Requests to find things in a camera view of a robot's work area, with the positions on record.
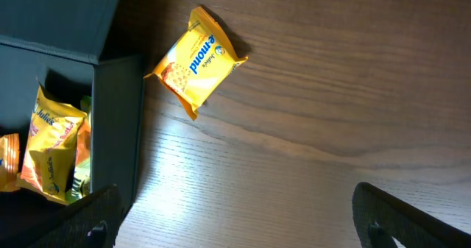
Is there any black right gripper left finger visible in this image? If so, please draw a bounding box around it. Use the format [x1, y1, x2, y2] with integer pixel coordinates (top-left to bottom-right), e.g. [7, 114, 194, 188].
[1, 185, 122, 247]

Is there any green yellow snack packet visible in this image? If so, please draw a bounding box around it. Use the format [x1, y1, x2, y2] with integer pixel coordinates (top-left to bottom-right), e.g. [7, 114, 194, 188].
[65, 96, 92, 203]

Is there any yellow Le-mond biscuit packet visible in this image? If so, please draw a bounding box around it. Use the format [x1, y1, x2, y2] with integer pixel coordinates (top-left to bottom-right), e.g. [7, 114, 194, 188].
[145, 7, 248, 120]

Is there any yellow orange snack packet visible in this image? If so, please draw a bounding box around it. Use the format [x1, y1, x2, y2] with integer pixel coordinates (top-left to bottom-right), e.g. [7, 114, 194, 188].
[0, 133, 20, 192]

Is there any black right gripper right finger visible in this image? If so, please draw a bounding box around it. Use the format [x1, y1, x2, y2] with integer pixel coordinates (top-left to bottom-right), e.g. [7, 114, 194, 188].
[352, 182, 470, 248]

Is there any yellow Julie's peanut butter packet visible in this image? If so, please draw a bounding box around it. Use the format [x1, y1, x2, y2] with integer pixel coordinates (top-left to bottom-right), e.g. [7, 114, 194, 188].
[16, 85, 86, 205]

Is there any black open gift box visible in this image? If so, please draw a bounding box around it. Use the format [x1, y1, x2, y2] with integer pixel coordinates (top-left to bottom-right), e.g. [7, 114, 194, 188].
[1, 0, 144, 210]

